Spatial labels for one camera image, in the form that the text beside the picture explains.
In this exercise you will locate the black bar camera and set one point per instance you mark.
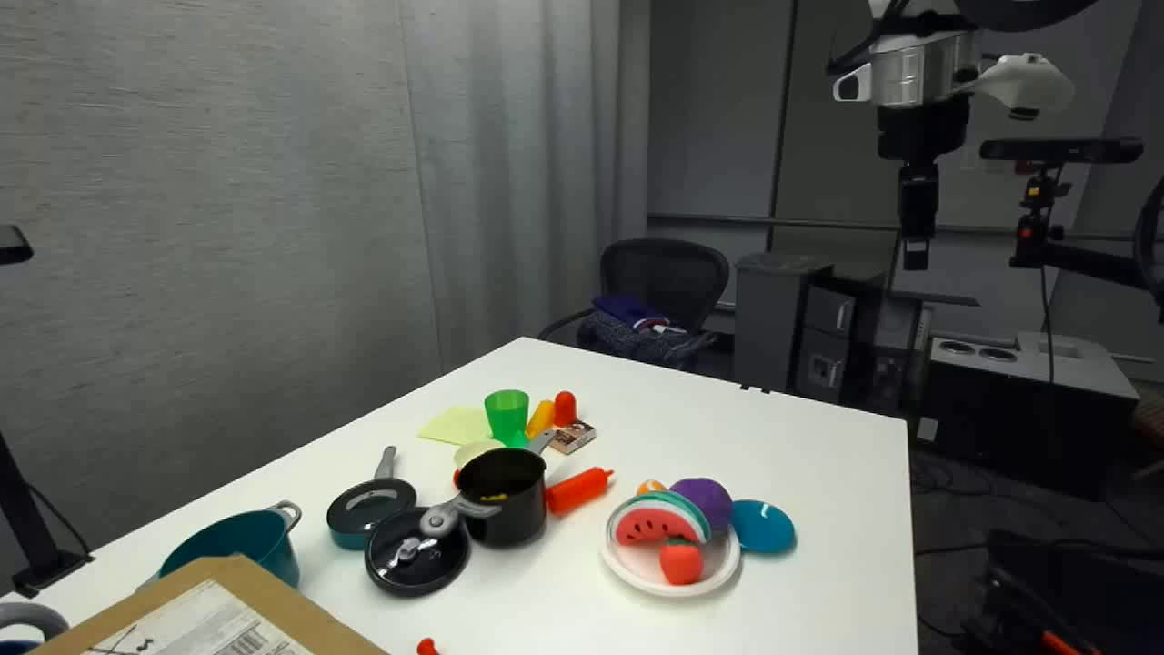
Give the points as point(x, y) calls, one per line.
point(1060, 151)

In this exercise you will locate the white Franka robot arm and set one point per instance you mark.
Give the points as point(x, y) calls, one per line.
point(902, 66)

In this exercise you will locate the orange squeeze bottle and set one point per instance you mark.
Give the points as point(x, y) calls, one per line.
point(576, 494)

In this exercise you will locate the dark grey cabinet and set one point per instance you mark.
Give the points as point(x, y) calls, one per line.
point(793, 322)

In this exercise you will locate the small orange toy bottle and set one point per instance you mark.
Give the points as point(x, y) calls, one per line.
point(538, 419)

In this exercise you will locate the black round lid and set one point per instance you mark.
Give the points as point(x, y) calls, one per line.
point(418, 568)

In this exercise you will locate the green translucent cup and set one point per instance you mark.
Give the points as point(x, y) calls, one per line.
point(508, 416)

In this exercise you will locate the purple plush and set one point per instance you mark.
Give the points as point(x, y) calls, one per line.
point(708, 499)

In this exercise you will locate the black frying pan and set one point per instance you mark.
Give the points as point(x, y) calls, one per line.
point(370, 510)

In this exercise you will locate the small colourful toy box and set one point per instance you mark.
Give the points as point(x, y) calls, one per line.
point(573, 435)

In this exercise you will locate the grey round object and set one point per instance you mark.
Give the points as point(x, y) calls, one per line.
point(22, 621)

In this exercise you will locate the black pot with yellow print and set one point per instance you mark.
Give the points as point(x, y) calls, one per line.
point(504, 510)

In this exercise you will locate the black equipment case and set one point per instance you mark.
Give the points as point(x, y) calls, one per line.
point(1067, 593)

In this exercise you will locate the purple item on chair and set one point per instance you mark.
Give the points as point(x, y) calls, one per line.
point(630, 310)

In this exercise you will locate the black office chair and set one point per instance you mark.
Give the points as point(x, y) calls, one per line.
point(667, 274)

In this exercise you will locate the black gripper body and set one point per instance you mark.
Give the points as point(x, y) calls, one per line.
point(921, 130)

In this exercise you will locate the small red toy bottle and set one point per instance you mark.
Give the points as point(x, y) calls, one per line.
point(566, 408)

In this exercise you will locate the red plush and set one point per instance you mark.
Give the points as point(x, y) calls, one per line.
point(681, 566)

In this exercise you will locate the blue round plate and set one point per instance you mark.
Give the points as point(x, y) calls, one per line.
point(765, 528)

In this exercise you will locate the black cabinet with white top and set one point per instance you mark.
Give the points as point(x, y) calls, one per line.
point(1032, 365)

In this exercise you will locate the cardboard box with label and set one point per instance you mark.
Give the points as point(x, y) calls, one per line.
point(242, 584)

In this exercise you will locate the black camera stand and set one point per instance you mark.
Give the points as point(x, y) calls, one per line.
point(36, 566)

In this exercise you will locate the teal pot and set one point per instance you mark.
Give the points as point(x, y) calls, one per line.
point(250, 539)

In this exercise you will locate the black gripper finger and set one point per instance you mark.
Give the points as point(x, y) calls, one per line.
point(916, 205)

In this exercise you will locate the watermelon slice plush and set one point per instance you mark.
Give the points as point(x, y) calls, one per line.
point(647, 524)

